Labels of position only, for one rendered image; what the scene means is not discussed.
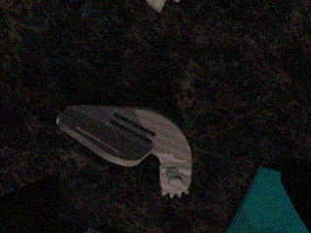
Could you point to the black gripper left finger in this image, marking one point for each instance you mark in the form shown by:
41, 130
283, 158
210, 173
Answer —
33, 208

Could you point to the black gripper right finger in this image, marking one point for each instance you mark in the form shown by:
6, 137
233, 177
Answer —
296, 178

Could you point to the teal flat rectangular plate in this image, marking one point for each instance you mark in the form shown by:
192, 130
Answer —
266, 207

